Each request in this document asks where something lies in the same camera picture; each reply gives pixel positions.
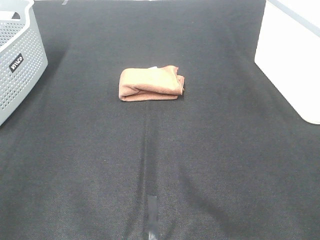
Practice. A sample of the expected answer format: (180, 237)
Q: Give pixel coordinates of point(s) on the brown towel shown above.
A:
(150, 84)

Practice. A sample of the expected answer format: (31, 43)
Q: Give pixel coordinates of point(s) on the black table cloth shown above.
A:
(228, 160)

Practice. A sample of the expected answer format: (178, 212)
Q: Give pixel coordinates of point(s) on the white woven-pattern storage bin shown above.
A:
(288, 53)

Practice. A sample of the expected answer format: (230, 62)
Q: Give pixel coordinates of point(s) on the grey perforated laundry basket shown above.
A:
(23, 59)

